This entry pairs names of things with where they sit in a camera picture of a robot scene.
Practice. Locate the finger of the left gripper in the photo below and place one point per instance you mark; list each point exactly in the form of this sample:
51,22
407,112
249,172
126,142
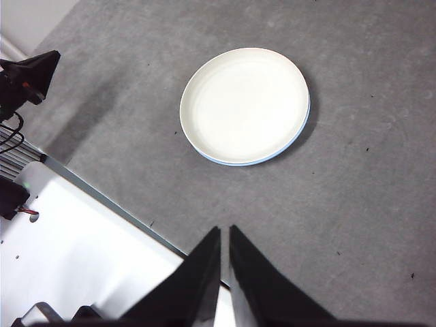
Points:
42,69

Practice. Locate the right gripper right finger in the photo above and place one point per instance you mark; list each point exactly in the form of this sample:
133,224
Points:
252,289

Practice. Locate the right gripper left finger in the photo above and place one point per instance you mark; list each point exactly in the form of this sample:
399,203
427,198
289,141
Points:
197,282

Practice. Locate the blue round plate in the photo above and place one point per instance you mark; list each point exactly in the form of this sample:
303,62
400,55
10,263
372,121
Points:
245,165

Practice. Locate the white round plate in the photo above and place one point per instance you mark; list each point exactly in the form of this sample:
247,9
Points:
245,105

